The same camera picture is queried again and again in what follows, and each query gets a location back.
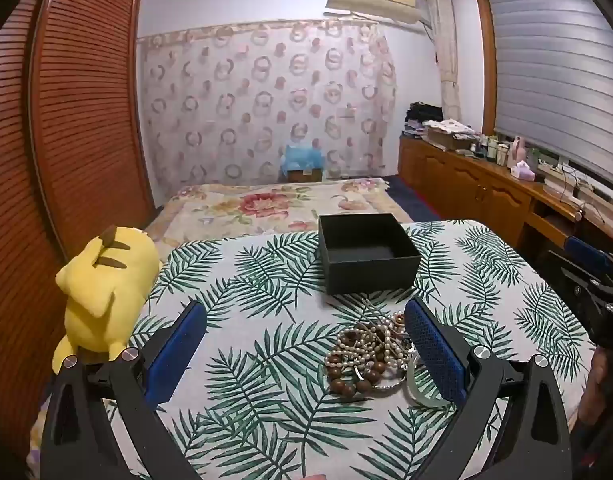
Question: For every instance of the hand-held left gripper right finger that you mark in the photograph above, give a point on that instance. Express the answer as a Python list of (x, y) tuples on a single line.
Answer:
[(436, 355)]

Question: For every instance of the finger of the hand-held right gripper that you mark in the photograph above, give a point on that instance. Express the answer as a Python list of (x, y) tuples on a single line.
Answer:
[(586, 254)]

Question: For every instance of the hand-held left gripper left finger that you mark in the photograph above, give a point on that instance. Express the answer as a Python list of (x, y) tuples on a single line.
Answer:
[(179, 350)]

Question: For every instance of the pale green bangle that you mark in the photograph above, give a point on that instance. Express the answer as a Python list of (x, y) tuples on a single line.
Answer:
[(414, 385)]

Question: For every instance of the silver bangle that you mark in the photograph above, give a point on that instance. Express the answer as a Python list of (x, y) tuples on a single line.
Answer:
[(386, 385)]

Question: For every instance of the black box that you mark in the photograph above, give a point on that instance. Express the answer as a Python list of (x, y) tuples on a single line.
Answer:
[(369, 255)]

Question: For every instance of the white power strip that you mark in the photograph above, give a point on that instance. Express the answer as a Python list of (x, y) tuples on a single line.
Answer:
[(566, 180)]

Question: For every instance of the leaf print tablecloth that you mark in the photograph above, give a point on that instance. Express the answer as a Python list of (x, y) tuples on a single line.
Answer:
[(266, 320)]

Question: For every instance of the yellow plush toy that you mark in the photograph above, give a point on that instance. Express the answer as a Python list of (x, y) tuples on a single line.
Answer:
[(111, 280)]

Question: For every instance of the pink tissue box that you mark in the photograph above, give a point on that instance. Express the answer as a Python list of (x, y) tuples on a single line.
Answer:
[(522, 171)]

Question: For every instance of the pink bottle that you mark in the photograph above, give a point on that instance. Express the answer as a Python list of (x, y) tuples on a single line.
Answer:
[(518, 150)]

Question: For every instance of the wooden sideboard cabinet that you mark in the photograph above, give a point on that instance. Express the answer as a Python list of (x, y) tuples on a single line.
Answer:
[(466, 185)]

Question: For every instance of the floral bed blanket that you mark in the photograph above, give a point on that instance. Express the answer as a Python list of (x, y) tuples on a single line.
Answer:
[(246, 207)]

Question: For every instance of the grey window blind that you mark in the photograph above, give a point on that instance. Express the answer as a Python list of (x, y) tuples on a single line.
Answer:
[(561, 75)]

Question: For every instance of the flat cardboard box with papers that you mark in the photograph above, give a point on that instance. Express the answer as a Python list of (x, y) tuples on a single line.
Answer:
[(451, 132)]

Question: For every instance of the stack of dark clothes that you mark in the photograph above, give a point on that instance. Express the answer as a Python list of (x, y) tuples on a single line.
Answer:
[(424, 117)]

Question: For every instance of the small brown cardboard box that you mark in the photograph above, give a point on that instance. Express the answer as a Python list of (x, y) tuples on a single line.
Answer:
[(304, 176)]

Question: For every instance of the blue plastic bag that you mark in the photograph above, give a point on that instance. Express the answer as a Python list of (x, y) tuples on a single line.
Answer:
[(302, 156)]

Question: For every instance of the wrapped air conditioner pipe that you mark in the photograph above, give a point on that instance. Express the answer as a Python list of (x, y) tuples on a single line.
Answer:
[(445, 50)]

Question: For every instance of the wooden louvered wardrobe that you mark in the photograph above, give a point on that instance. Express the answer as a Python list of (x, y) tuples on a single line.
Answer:
[(71, 125)]

